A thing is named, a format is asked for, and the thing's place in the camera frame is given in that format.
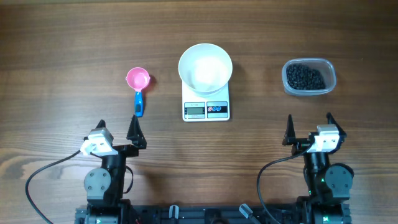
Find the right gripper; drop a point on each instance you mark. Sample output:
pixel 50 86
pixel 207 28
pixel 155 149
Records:
pixel 301 145

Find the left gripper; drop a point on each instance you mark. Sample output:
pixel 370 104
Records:
pixel 135 135

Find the pink scoop blue handle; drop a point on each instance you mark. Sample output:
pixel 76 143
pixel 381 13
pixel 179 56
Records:
pixel 138 79

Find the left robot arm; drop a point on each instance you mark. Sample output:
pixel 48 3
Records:
pixel 105 185

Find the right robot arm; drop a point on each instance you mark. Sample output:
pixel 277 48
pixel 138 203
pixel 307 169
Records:
pixel 328 184

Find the white digital kitchen scale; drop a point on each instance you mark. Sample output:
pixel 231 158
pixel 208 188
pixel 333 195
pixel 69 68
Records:
pixel 205 108

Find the white bowl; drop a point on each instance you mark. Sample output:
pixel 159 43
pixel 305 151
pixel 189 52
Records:
pixel 205 68

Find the clear plastic container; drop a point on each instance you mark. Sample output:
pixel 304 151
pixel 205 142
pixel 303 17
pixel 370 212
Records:
pixel 326 69

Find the black beans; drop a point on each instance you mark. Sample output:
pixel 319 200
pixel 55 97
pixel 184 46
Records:
pixel 302 77

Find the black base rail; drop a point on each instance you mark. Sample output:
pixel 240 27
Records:
pixel 283 213

